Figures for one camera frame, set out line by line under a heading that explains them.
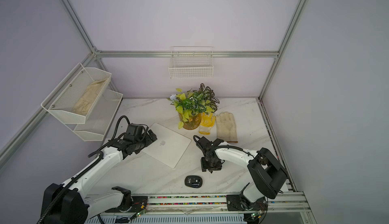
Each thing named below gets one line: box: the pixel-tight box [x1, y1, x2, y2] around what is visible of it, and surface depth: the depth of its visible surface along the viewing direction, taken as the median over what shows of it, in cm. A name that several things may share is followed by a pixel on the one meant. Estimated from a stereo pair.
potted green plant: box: [166, 83, 220, 130], surface depth 88 cm
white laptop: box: [141, 122, 192, 169], surface depth 95 cm
